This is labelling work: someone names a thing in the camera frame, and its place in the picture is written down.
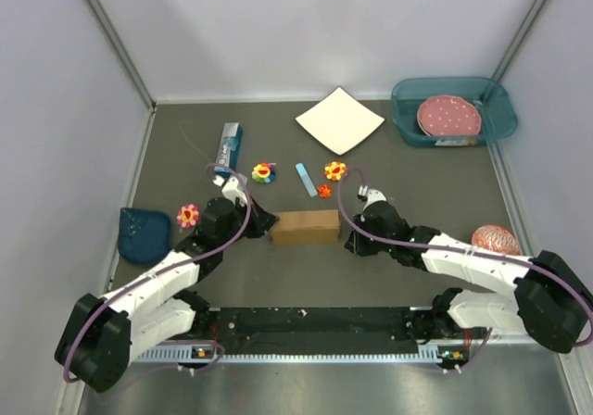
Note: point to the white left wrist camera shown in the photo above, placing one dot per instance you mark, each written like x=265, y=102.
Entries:
x=232, y=190

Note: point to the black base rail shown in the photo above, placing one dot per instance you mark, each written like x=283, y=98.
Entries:
x=324, y=330

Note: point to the blue toothpaste box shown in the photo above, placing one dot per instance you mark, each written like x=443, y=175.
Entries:
x=229, y=147

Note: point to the dark blue dish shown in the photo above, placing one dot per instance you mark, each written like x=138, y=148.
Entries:
x=144, y=236

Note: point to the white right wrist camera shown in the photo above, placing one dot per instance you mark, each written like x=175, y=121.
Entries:
x=369, y=196

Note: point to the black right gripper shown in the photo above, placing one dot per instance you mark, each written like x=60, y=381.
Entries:
x=357, y=245

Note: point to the teal plastic bin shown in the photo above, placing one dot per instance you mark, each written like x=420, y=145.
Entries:
x=490, y=98

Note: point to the pink patterned bowl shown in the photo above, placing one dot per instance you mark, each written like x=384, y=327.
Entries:
x=496, y=238

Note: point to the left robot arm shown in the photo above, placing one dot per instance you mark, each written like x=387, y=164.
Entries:
x=105, y=334

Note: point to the light blue stick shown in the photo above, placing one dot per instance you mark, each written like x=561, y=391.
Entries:
x=306, y=180

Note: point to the white square plate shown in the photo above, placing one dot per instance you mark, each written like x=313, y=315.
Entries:
x=339, y=122

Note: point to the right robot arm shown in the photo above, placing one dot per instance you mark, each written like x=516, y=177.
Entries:
x=539, y=296

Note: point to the orange plush flower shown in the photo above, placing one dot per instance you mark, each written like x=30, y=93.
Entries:
x=335, y=171

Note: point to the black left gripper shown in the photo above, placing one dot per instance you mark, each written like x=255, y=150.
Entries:
x=262, y=221

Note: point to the brown cardboard box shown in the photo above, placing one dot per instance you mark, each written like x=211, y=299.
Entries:
x=307, y=227

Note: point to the pink dotted plate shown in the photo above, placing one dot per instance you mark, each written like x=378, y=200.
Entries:
x=448, y=115

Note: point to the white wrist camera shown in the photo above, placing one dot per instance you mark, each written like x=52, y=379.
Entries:
x=232, y=190
x=369, y=196

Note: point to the white cable duct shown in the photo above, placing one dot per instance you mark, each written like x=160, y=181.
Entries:
x=203, y=354

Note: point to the rainbow plush flower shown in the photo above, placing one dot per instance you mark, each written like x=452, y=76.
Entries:
x=264, y=173

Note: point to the orange red small toy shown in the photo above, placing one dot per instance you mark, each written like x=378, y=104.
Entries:
x=324, y=191

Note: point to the pink plush flower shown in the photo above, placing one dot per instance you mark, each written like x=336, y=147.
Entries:
x=188, y=216

